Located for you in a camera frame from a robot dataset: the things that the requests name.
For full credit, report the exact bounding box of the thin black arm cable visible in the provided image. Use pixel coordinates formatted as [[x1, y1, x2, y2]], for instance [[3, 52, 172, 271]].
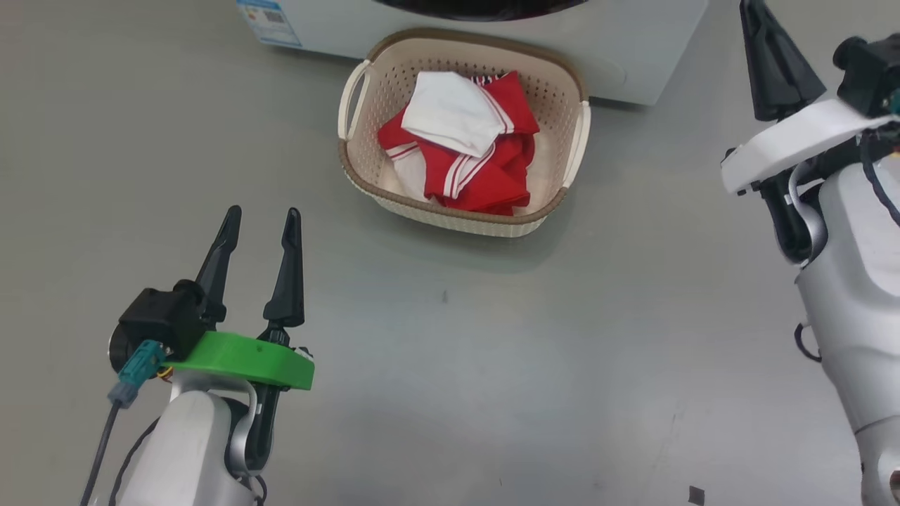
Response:
[[795, 130, 900, 363], [109, 418, 159, 506]]

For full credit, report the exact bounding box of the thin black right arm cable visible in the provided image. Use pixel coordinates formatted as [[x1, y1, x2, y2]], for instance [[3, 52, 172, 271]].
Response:
[[795, 130, 900, 363]]

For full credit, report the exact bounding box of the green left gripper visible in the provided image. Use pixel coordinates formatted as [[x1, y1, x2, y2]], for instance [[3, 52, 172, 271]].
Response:
[[167, 205, 315, 391]]

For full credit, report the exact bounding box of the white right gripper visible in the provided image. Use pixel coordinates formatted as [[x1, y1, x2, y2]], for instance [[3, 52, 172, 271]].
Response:
[[721, 0, 894, 196]]

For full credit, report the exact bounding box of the left camera cable teal plug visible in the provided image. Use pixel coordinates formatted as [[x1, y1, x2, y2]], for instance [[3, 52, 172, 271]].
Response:
[[79, 339, 167, 506]]

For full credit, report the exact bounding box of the cream perforated basket brown rim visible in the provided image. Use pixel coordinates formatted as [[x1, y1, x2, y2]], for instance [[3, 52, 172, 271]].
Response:
[[337, 28, 592, 238]]

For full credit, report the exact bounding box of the white and red striped garment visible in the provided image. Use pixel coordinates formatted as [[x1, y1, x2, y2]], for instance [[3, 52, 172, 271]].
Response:
[[378, 70, 541, 201]]

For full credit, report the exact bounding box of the blue energy label sticker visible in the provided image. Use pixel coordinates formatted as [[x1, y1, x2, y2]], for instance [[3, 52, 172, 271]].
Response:
[[236, 0, 304, 48]]

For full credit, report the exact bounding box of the white front-load washing machine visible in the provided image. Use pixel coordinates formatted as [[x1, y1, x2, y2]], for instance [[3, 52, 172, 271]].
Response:
[[236, 0, 711, 106]]

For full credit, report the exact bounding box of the black round glass washer door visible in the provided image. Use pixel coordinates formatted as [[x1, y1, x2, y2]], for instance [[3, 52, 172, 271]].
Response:
[[369, 0, 591, 22]]

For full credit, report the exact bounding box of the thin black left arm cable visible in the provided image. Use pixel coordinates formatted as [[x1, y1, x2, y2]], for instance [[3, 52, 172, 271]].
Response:
[[109, 418, 159, 506]]

